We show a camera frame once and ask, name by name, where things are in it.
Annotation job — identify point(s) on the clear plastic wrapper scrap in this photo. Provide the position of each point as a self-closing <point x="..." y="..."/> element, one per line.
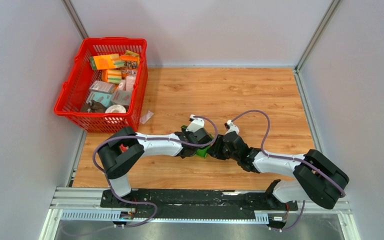
<point x="146" y="117"/>

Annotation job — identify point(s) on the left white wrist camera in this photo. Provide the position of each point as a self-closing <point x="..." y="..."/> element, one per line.
<point x="196" y="123"/>

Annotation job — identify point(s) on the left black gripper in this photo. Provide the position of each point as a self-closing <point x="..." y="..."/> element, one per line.
<point x="185" y="132"/>

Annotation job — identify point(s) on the grey pink carton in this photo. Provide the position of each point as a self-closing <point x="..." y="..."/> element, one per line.
<point x="121" y="97"/>

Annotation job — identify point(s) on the red plastic basket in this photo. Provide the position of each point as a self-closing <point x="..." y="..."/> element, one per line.
<point x="76" y="89"/>

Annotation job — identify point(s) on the striped sponge stack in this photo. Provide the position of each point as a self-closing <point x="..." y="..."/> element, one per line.
<point x="113" y="76"/>

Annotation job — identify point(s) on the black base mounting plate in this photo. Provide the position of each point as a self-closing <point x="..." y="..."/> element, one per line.
<point x="196" y="203"/>

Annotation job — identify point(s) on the teal small carton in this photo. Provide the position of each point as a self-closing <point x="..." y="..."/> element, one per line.
<point x="103" y="98"/>

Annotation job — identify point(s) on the green paper box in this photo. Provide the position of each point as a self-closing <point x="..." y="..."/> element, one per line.
<point x="202" y="151"/>

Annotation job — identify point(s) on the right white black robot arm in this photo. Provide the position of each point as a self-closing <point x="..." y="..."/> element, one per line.
<point x="316" y="178"/>

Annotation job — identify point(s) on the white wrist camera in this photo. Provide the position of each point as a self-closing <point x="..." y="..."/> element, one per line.
<point x="196" y="123"/>
<point x="231" y="127"/>

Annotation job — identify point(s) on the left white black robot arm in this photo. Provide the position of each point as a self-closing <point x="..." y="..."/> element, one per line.
<point x="119" y="153"/>

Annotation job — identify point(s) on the grey small carton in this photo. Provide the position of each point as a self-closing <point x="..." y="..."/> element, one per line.
<point x="102" y="87"/>

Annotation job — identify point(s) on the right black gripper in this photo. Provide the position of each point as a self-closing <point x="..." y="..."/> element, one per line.
<point x="214" y="150"/>

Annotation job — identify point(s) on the red apple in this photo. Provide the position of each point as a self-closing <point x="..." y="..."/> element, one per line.
<point x="123" y="148"/>

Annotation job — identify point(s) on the aluminium frame rail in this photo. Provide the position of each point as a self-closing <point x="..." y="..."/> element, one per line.
<point x="75" y="214"/>

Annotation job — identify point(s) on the orange sponge pack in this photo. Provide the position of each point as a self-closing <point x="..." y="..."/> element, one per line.
<point x="106" y="62"/>

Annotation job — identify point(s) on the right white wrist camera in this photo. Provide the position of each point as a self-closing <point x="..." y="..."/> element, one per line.
<point x="231" y="127"/>

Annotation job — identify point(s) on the white tape roll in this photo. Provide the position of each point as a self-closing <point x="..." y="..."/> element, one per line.
<point x="116" y="108"/>

